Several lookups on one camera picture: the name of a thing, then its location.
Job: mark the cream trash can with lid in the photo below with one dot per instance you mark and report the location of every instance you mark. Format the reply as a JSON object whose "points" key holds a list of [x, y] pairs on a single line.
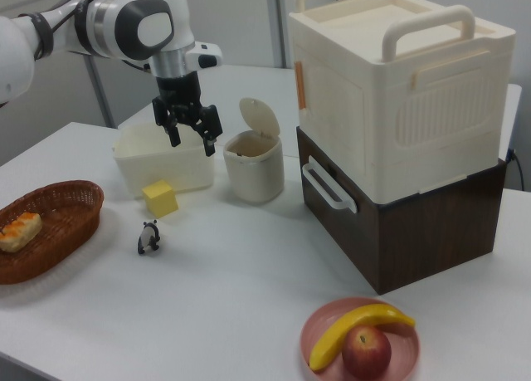
{"points": [[253, 177]]}

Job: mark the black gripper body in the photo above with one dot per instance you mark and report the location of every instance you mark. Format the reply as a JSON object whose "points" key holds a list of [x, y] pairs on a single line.
{"points": [[178, 92]]}

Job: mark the small panda toy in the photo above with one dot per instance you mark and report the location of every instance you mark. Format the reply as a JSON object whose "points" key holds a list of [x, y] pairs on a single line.
{"points": [[148, 237]]}

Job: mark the brown wicker basket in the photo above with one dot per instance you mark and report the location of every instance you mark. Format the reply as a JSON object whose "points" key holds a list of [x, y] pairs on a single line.
{"points": [[74, 215]]}

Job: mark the orange box latch strip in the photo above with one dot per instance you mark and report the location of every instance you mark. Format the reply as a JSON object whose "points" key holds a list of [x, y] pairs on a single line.
{"points": [[300, 86]]}

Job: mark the yellow banana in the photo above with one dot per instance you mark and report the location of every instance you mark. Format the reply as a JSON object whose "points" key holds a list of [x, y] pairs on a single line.
{"points": [[361, 318]]}

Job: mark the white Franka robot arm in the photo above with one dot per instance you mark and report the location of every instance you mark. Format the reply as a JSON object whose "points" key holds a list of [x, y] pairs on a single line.
{"points": [[124, 24]]}

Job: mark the dark brown wooden box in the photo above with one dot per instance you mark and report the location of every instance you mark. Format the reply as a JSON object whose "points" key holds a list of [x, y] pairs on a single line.
{"points": [[415, 244]]}

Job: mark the cream plastic storage box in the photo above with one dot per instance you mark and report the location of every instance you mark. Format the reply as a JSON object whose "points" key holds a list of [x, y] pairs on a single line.
{"points": [[415, 107]]}

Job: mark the red apple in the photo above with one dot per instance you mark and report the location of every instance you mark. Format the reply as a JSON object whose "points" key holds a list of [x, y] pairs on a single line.
{"points": [[367, 352]]}

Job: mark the toy bread loaf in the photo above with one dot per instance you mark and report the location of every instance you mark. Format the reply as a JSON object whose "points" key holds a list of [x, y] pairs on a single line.
{"points": [[20, 231]]}

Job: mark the white plastic bin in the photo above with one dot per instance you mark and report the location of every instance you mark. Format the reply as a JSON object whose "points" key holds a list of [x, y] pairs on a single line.
{"points": [[166, 173]]}

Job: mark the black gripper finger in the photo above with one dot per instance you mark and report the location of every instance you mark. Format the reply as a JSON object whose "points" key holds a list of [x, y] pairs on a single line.
{"points": [[210, 128], [174, 136]]}

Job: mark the yellow foam cube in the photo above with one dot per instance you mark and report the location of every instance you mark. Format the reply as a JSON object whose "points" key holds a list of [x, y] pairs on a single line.
{"points": [[159, 198]]}

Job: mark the pink plate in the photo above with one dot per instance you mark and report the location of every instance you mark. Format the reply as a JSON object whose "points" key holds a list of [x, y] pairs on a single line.
{"points": [[406, 352]]}

